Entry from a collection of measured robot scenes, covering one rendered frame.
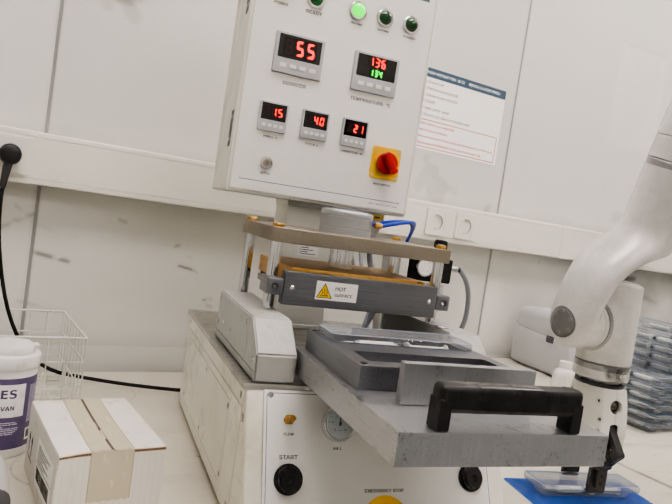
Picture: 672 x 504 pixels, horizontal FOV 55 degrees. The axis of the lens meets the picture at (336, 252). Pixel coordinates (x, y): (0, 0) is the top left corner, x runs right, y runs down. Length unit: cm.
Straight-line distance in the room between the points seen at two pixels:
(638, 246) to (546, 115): 106
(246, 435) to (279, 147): 50
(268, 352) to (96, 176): 68
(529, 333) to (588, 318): 90
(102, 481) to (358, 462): 29
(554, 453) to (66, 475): 50
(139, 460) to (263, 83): 60
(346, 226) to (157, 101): 62
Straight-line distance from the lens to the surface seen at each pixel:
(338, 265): 96
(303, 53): 109
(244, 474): 75
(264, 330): 78
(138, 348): 145
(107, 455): 79
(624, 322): 108
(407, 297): 91
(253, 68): 107
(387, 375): 65
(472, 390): 56
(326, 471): 78
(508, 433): 60
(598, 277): 101
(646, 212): 105
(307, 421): 77
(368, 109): 113
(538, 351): 188
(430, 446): 56
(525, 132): 198
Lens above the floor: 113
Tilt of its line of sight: 3 degrees down
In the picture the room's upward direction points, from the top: 8 degrees clockwise
